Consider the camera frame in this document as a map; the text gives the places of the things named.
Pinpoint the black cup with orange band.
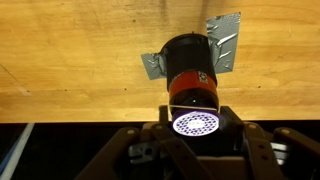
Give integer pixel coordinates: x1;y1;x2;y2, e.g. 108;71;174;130
160;32;222;138

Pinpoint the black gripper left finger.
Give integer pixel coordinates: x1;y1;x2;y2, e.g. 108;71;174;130
75;105;215;180

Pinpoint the white vertical pole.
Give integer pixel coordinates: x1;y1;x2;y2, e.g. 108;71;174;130
0;122;36;180

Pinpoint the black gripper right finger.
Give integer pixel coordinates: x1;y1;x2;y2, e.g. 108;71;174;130
219;105;320;180

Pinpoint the grey duct tape piece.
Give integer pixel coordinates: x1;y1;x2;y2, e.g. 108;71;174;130
140;51;168;81
205;12;242;75

